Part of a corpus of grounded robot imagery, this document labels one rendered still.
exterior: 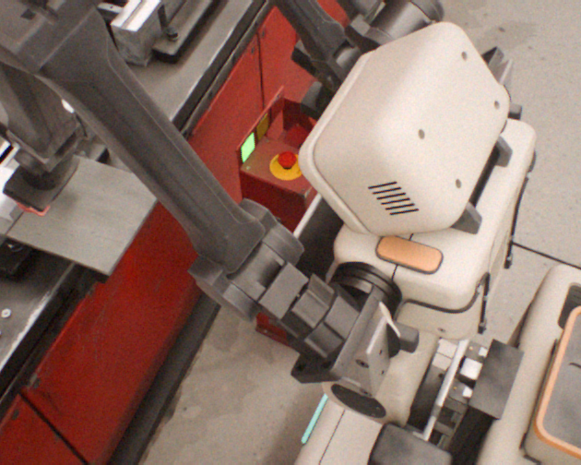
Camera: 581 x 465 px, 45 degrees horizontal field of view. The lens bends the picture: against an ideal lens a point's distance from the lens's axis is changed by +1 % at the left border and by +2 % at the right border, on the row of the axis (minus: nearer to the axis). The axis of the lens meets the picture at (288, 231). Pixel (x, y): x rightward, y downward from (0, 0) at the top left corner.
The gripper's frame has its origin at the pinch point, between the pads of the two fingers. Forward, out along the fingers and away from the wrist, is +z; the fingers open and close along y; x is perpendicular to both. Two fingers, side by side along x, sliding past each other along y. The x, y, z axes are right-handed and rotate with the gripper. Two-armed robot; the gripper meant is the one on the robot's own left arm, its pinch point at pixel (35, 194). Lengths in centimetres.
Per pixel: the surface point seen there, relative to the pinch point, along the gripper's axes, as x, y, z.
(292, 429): 84, -9, 69
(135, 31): -4.3, -43.9, 9.0
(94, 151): 2.5, -18.0, 11.8
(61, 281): 10.7, 6.9, 10.2
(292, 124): 33, -52, 14
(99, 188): 7.5, -5.7, -2.3
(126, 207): 12.7, -4.2, -5.3
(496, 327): 122, -60, 48
